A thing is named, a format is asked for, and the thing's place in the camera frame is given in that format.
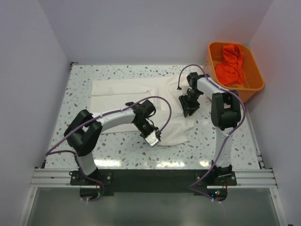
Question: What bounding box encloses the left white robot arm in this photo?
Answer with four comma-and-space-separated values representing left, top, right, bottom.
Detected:
64, 100, 160, 185

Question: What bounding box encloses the orange t shirt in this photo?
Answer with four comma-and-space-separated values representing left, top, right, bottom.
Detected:
215, 44, 244, 86

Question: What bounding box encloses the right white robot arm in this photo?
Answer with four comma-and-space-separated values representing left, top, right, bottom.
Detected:
179, 73, 241, 185

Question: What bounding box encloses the aluminium frame rail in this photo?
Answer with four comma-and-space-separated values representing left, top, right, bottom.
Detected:
31, 168, 278, 188

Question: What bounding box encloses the white coca-cola t shirt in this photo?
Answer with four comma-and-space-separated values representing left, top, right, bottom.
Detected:
89, 76, 197, 146

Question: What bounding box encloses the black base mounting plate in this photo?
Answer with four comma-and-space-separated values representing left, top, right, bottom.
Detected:
69, 169, 237, 199

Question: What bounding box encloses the orange plastic basket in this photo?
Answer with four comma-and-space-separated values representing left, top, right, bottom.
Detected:
203, 42, 265, 103

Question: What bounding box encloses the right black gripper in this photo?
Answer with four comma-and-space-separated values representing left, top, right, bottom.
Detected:
179, 89, 203, 117

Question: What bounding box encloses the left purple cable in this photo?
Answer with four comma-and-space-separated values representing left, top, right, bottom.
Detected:
45, 96, 172, 203

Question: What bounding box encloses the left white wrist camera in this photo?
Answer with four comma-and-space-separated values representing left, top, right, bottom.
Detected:
144, 131, 161, 147

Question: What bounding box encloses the purple cable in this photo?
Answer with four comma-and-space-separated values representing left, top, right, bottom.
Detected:
176, 64, 247, 201
45, 96, 172, 203

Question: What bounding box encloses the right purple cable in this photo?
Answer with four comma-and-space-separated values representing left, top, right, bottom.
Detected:
176, 64, 247, 201

